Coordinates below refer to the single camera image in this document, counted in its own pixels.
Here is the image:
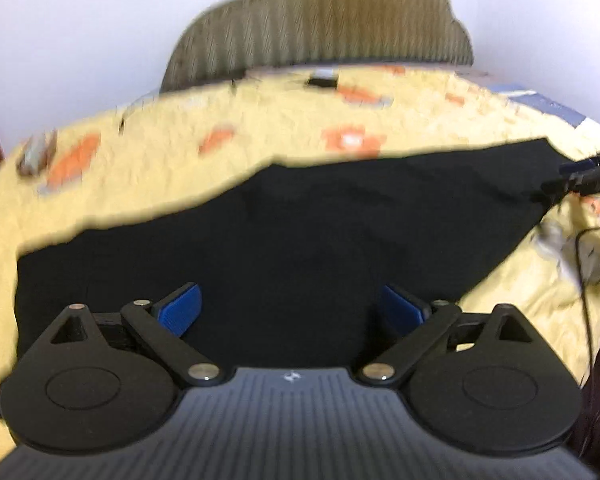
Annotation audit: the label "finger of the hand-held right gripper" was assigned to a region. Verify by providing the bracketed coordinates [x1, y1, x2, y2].
[559, 151, 600, 175]
[541, 172, 600, 197]

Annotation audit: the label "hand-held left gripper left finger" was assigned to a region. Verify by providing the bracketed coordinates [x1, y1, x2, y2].
[49, 282, 227, 389]

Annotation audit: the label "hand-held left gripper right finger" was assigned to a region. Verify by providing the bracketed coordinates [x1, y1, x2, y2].
[356, 283, 537, 389]

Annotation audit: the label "black pants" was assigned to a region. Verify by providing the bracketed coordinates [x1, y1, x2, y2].
[14, 137, 576, 368]

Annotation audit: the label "blue white quilt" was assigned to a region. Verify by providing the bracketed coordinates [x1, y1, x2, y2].
[500, 87, 600, 133]

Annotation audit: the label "yellow orange printed blanket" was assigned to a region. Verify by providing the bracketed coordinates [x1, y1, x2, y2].
[0, 62, 600, 461]

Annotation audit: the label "grey cylindrical bottle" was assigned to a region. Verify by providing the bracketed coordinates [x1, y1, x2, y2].
[16, 129, 60, 177]

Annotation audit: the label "black charger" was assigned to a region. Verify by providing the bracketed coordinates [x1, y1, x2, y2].
[306, 71, 339, 90]

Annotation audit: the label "olive padded headboard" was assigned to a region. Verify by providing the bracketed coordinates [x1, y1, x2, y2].
[160, 0, 475, 93]

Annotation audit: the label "black cable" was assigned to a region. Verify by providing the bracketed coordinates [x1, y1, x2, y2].
[574, 200, 600, 386]

